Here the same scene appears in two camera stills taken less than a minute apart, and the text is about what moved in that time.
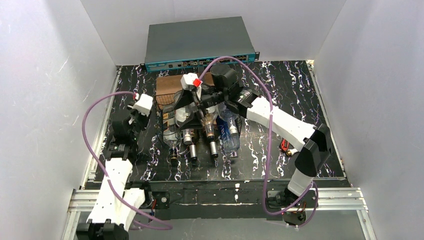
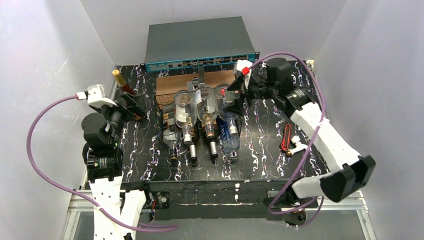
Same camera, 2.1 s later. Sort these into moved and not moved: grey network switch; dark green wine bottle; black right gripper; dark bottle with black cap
Moved: black right gripper
Not moved: dark bottle with black cap; grey network switch; dark green wine bottle
